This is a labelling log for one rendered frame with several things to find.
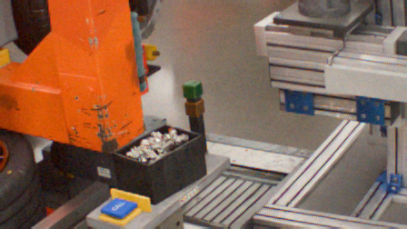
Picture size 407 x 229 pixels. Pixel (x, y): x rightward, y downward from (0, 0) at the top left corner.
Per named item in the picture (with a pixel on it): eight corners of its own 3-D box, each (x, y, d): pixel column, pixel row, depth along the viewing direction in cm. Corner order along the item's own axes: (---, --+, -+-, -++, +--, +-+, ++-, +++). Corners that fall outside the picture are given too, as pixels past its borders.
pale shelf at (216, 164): (179, 156, 247) (178, 146, 246) (231, 166, 238) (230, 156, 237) (86, 225, 215) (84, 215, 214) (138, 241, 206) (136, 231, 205)
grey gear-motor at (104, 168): (74, 194, 305) (56, 104, 291) (167, 219, 282) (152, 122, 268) (44, 215, 291) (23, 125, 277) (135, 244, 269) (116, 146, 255)
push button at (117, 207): (117, 204, 217) (115, 196, 216) (139, 210, 213) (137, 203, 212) (101, 216, 212) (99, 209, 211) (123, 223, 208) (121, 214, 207)
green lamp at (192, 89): (191, 93, 236) (189, 79, 234) (203, 94, 234) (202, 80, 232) (183, 98, 233) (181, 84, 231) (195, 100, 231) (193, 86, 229)
